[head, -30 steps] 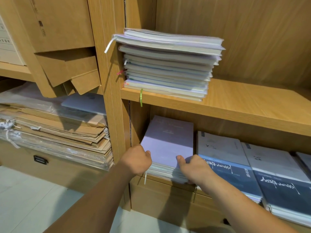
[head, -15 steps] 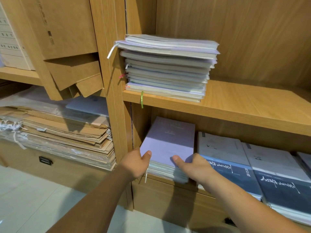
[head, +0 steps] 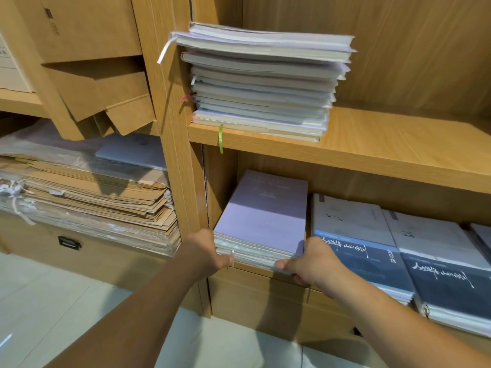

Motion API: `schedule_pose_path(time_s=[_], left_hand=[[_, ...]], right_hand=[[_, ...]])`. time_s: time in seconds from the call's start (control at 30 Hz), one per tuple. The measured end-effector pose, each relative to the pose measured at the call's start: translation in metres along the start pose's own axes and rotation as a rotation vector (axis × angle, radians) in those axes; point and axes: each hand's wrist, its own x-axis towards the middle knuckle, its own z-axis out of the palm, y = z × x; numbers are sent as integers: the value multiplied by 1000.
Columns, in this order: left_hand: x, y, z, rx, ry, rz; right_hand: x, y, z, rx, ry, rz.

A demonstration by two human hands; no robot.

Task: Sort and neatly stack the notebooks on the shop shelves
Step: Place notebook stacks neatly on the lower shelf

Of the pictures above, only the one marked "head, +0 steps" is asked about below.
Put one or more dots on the person's left hand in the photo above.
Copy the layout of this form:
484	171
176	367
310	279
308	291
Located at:
201	253

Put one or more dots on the person's right hand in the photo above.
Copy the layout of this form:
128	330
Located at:
314	264

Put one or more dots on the blue band script notebook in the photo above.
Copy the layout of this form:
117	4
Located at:
357	230

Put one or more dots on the large plain lilac notebook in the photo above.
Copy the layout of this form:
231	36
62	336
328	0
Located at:
265	210

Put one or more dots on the dark blue script notebook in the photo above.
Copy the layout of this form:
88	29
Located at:
449	276

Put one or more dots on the wooden shelf unit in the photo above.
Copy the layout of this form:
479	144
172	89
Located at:
399	145

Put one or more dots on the green field picture notebook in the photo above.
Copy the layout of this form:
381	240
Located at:
482	233

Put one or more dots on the stack of large blue notebooks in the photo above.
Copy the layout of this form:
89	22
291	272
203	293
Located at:
261	84

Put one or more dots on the person's right forearm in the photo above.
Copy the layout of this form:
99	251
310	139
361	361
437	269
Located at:
406	325

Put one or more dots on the person's left forearm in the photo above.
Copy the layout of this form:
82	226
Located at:
130	322

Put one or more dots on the small black shelf clip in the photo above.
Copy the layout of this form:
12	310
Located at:
70	243

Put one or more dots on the stack of flat wrapped packets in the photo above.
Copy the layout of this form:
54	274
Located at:
84	191

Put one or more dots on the white file boxes row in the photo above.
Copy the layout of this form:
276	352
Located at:
11	69

